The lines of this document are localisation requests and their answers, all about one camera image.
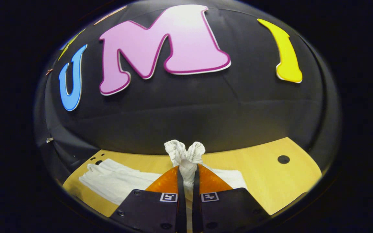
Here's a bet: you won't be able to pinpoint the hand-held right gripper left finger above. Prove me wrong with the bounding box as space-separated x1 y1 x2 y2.
110 166 187 233

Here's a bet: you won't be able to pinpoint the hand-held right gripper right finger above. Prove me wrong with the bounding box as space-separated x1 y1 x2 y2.
192 164 271 233

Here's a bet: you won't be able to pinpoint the white jeans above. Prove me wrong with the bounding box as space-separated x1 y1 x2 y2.
79 140 248 233

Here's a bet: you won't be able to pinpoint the black backdrop cloth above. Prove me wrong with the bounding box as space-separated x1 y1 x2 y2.
34 0 342 177

